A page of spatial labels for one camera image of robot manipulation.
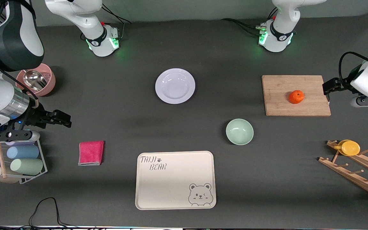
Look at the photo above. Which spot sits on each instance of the metal scoop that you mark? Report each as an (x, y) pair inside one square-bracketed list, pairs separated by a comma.
[(34, 80)]

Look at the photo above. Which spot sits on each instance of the orange fruit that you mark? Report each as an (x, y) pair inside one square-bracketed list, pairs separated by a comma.
[(296, 97)]

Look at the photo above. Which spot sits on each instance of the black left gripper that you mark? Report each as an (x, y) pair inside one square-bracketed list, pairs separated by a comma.
[(340, 85)]

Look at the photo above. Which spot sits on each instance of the yellow cup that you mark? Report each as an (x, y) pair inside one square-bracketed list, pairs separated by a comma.
[(350, 148)]

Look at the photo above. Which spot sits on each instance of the green cup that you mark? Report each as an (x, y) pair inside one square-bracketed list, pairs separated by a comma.
[(26, 166)]

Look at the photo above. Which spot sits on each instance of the pink folded cloth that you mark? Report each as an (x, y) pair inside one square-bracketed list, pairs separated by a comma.
[(90, 153)]

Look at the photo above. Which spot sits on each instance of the light green bowl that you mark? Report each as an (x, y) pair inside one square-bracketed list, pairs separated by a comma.
[(239, 132)]

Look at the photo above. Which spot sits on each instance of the pink bowl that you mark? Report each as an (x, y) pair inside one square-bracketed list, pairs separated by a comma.
[(50, 84)]

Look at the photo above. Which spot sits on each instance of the blue cup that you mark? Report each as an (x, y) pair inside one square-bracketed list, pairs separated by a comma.
[(22, 152)]

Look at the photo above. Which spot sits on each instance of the beige bear print tray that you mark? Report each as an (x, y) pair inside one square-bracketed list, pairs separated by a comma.
[(171, 182)]

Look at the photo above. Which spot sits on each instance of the wooden peg drying rack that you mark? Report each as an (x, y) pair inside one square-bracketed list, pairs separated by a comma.
[(353, 177)]

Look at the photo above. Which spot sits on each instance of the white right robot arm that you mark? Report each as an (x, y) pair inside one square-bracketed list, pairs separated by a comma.
[(75, 9)]

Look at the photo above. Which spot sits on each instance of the white round plate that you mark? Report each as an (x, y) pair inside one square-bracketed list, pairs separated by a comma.
[(175, 86)]

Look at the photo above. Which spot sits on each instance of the wooden cutting board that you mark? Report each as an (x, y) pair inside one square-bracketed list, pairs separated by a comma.
[(279, 95)]

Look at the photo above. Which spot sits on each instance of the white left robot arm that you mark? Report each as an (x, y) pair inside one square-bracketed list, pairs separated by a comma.
[(281, 35)]

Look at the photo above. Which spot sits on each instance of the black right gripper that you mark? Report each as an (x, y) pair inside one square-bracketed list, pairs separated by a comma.
[(36, 118)]

